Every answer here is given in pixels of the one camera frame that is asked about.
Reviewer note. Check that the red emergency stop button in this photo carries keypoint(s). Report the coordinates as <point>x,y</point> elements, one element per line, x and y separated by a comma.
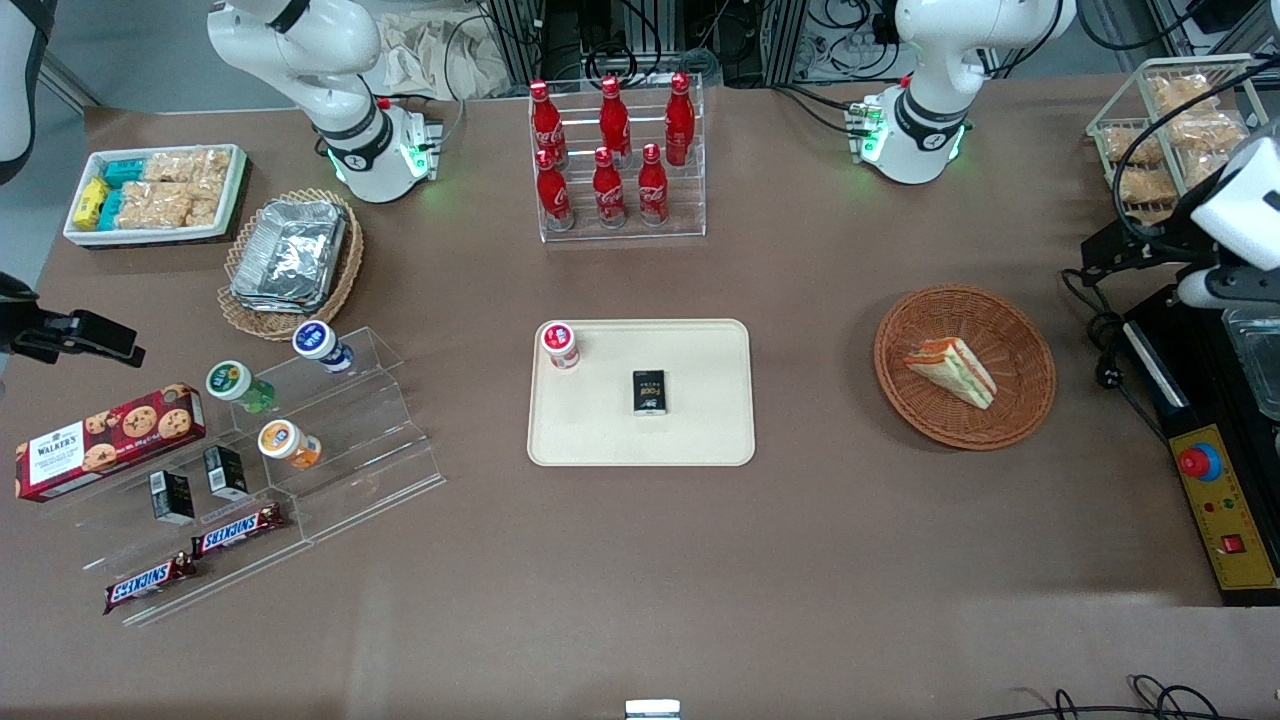
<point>1198,462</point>

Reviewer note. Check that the teal snack pack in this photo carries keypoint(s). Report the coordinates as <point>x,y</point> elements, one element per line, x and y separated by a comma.
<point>124,171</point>
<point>111,209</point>

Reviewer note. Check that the rice crisp snack packet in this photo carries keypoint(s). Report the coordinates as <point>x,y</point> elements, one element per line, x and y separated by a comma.
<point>1205,168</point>
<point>169,166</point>
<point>1182,93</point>
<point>212,168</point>
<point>1130,145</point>
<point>1208,131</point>
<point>204,212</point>
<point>1146,186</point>
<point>160,206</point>

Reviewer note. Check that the clear acrylic bottle rack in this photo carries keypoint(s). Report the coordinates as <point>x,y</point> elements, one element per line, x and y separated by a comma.
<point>625,232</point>

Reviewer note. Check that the yellow control panel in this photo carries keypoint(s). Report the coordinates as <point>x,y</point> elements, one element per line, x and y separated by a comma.
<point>1235,520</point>

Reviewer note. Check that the red cola bottle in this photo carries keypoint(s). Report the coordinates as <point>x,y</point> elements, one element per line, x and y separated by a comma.
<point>680,125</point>
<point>546,125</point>
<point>653,192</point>
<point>614,120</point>
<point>608,195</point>
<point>554,195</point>

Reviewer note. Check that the orange gum bottle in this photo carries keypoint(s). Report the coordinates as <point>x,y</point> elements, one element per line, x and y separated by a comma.
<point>288,444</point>

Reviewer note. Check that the blue gum bottle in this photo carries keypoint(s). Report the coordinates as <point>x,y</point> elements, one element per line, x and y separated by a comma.
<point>322,346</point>

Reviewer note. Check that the triangular sandwich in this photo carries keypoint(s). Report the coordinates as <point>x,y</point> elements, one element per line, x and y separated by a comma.
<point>955,370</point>

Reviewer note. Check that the oval wicker basket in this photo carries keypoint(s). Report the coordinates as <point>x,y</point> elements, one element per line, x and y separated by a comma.
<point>345,270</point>

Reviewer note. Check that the white rectangular snack tray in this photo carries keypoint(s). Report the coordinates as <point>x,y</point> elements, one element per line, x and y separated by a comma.
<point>225,195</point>

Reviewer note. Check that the small black box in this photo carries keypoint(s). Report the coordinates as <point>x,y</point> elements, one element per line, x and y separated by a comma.
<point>172,497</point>
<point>650,392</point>
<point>225,472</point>

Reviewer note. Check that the green gum bottle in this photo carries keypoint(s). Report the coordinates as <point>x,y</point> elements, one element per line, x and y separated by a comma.
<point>236,384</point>

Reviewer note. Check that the silver foil packet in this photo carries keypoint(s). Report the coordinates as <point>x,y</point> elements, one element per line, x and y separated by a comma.
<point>290,252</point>

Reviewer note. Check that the red Walkers cookie box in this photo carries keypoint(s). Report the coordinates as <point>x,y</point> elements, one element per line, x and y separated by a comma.
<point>110,440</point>

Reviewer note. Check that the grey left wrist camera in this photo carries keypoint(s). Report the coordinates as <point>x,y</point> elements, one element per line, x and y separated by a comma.
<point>1212,288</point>

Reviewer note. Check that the Snickers chocolate bar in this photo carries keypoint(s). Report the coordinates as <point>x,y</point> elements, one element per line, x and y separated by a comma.
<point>238,528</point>
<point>150,581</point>

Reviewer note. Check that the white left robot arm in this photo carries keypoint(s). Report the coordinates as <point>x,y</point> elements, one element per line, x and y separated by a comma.
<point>935,60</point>

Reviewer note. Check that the beige plastic tray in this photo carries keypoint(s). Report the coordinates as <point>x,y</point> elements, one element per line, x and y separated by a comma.
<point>700,430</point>

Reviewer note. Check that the black appliance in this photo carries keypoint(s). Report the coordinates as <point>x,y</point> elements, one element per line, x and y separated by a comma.
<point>1200,360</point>

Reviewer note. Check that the clear acrylic step display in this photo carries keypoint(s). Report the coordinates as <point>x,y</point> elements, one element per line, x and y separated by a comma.
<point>370,440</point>

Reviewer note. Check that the aluminium frame rack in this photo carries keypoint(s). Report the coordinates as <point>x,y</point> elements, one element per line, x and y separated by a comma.
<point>620,35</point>

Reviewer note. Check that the red gum bottle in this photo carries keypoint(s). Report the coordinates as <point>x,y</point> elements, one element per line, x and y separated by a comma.
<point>560,345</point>

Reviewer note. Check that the yellow snack pack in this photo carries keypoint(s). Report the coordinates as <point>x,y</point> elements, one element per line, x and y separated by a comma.
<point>91,204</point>

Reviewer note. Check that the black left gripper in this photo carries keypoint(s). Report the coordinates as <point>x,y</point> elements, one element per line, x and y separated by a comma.
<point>1172,231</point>

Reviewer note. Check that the small white object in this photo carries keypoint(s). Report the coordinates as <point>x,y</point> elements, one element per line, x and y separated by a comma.
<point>652,710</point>

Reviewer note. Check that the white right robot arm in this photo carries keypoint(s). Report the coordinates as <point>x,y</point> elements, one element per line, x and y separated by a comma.
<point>335,50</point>

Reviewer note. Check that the round wicker basket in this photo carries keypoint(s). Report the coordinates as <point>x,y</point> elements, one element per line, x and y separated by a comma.
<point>1020,340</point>

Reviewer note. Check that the crumpled beige bag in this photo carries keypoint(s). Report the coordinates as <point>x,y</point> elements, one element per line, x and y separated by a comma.
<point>430,55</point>

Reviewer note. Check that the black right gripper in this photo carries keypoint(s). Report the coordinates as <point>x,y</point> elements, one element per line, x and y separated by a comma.
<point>22,323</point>

